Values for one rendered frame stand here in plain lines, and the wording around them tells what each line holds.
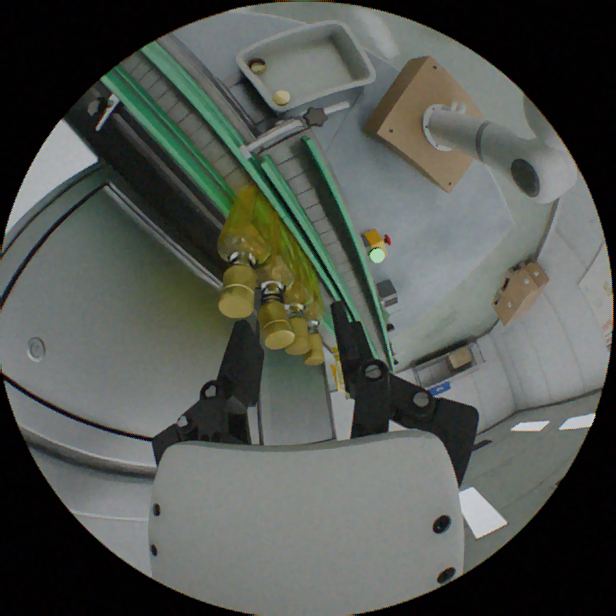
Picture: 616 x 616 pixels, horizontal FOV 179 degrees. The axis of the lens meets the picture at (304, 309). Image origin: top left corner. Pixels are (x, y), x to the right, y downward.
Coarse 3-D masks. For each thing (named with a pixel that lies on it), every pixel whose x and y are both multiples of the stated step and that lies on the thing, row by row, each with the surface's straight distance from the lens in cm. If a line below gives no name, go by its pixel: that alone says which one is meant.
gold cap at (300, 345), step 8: (296, 320) 27; (304, 320) 28; (296, 328) 27; (304, 328) 27; (296, 336) 26; (304, 336) 26; (296, 344) 25; (304, 344) 26; (288, 352) 27; (296, 352) 28; (304, 352) 28
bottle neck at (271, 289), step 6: (270, 282) 25; (276, 282) 25; (264, 288) 25; (270, 288) 25; (276, 288) 25; (282, 288) 26; (264, 294) 24; (270, 294) 24; (276, 294) 24; (282, 294) 25; (264, 300) 24; (270, 300) 23; (276, 300) 23; (282, 300) 24
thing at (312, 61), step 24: (312, 24) 50; (336, 24) 51; (264, 48) 49; (288, 48) 54; (312, 48) 55; (336, 48) 56; (360, 48) 50; (264, 72) 52; (288, 72) 52; (312, 72) 53; (336, 72) 54; (360, 72) 52; (264, 96) 44; (312, 96) 44
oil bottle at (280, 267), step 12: (276, 216) 35; (276, 228) 32; (288, 228) 38; (276, 240) 29; (288, 240) 34; (276, 252) 26; (288, 252) 30; (264, 264) 26; (276, 264) 25; (288, 264) 28; (264, 276) 26; (276, 276) 25; (288, 276) 26; (288, 288) 27
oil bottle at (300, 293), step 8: (296, 240) 39; (296, 248) 36; (296, 256) 34; (304, 256) 39; (296, 264) 32; (304, 264) 36; (296, 272) 31; (304, 272) 34; (296, 280) 30; (304, 280) 32; (296, 288) 29; (304, 288) 30; (288, 296) 29; (296, 296) 29; (304, 296) 30; (312, 296) 32; (288, 304) 29; (304, 304) 30
